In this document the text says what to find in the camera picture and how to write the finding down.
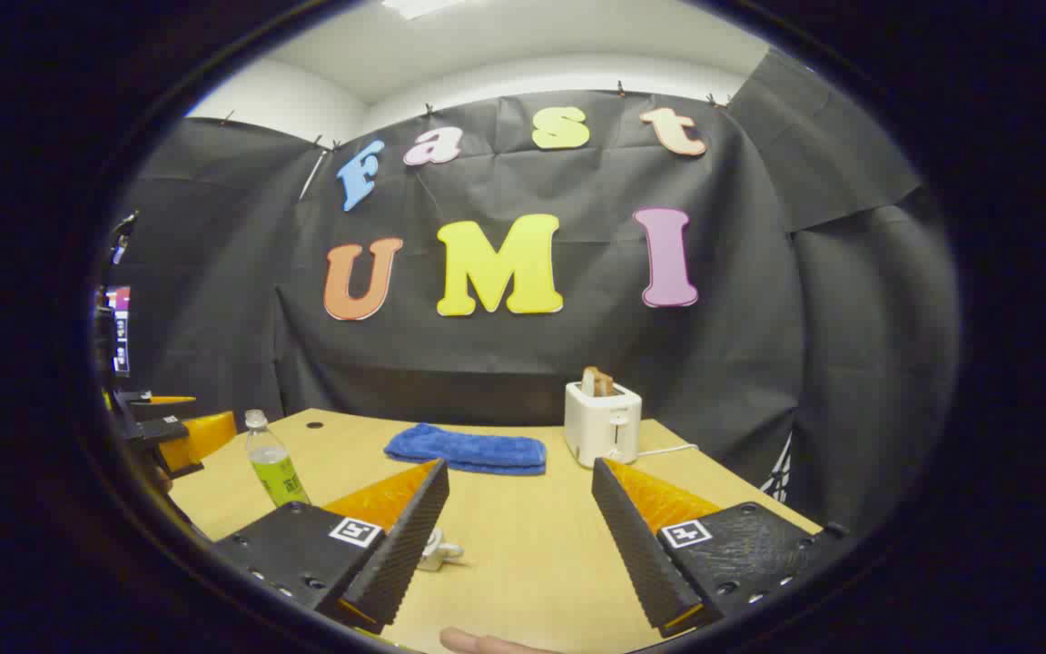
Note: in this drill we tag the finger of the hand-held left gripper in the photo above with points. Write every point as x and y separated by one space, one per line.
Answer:
210 434
155 408

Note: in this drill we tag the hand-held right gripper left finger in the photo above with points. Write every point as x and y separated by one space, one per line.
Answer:
405 554

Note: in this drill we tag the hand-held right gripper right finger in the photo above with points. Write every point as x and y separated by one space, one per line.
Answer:
641 554

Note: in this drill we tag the white floral teacup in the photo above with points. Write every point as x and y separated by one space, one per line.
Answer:
437 552

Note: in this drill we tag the green label water bottle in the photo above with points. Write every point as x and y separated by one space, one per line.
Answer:
280 477

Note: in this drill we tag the computer monitor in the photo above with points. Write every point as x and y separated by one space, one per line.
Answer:
120 331

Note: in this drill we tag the blue folded towel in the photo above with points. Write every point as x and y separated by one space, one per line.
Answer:
468 450

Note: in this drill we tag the white toaster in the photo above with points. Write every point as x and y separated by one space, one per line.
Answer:
602 427

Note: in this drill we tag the toast bread slice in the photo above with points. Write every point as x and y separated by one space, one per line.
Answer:
597 381

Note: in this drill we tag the black backdrop cloth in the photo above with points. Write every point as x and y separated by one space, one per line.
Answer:
487 363

